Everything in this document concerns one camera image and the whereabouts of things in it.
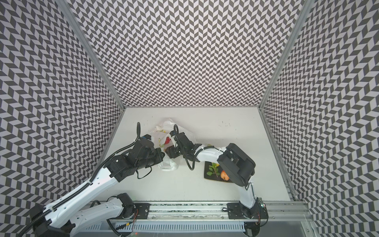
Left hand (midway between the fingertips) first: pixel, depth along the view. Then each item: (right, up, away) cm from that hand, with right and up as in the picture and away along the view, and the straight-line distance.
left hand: (165, 156), depth 74 cm
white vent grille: (-6, -33, -5) cm, 33 cm away
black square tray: (+26, -14, +8) cm, 30 cm away
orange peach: (+31, -12, +5) cm, 34 cm away
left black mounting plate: (-12, -27, -1) cm, 29 cm away
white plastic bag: (-3, +8, +6) cm, 10 cm away
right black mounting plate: (+36, -27, -2) cm, 45 cm away
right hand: (0, 0, +15) cm, 15 cm away
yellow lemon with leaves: (+26, -10, +9) cm, 30 cm away
